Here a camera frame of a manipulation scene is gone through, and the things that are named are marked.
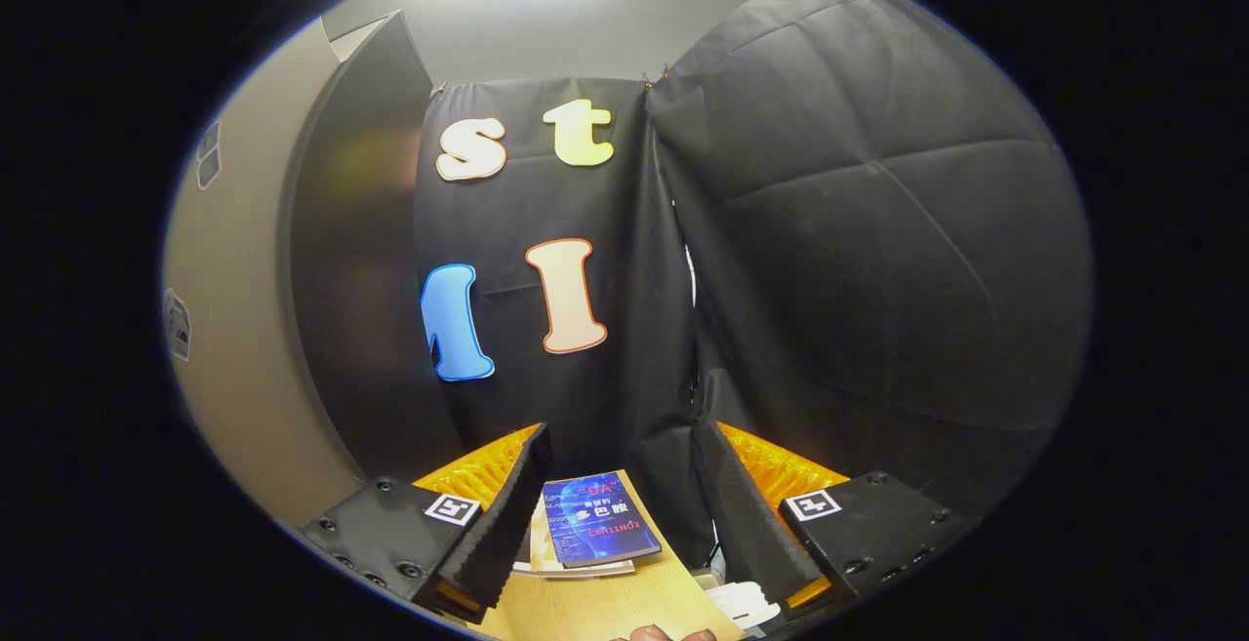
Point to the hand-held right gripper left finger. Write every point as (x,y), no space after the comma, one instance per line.
(507,504)

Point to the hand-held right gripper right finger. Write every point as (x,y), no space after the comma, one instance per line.
(746,514)

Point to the grey shoe cabinet body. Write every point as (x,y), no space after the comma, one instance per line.
(361,280)

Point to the white plastic item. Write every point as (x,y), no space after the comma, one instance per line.
(746,602)

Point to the blue book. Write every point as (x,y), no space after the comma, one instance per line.
(600,519)

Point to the black backdrop cloth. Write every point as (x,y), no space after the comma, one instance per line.
(878,231)

